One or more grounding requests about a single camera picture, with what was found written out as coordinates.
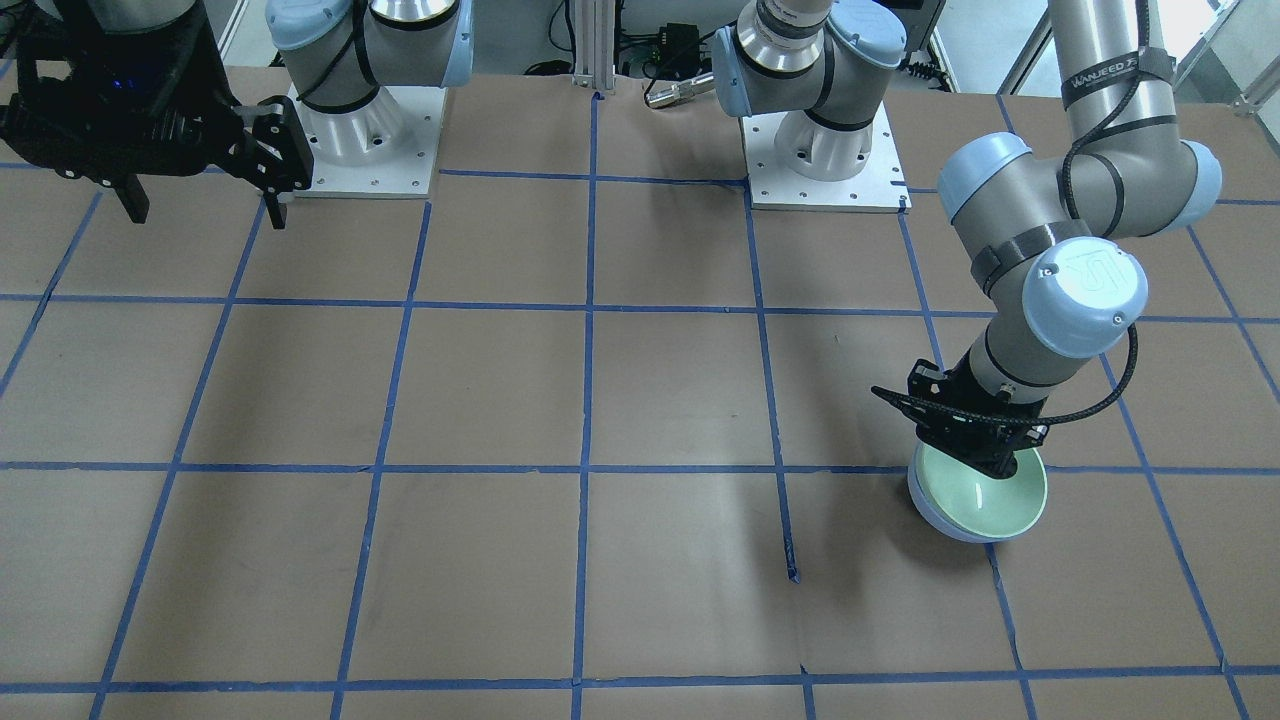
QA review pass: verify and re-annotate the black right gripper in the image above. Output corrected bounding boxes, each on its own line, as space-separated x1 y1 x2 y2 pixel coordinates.
3 1 314 231

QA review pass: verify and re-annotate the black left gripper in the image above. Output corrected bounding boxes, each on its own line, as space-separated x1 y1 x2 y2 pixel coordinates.
870 363 1048 479

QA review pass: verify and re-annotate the green bowl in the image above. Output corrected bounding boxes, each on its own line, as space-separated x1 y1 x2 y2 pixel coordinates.
908 441 1048 524

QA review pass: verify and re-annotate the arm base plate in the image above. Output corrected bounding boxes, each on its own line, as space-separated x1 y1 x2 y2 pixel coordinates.
294 86 451 199
739 104 913 213

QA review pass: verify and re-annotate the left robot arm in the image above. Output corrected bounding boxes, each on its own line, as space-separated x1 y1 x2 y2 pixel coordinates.
710 1 1222 479

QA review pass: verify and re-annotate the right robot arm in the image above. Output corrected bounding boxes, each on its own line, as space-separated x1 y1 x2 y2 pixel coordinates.
3 1 474 229

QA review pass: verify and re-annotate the aluminium frame post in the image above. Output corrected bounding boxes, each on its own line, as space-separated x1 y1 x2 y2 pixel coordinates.
566 1 620 96

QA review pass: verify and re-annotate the silver metal cylinder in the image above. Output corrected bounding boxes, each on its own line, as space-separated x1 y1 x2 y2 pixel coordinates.
644 72 716 110

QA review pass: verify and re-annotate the blue bowl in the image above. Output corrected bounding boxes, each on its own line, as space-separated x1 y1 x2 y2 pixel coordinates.
908 468 1047 544

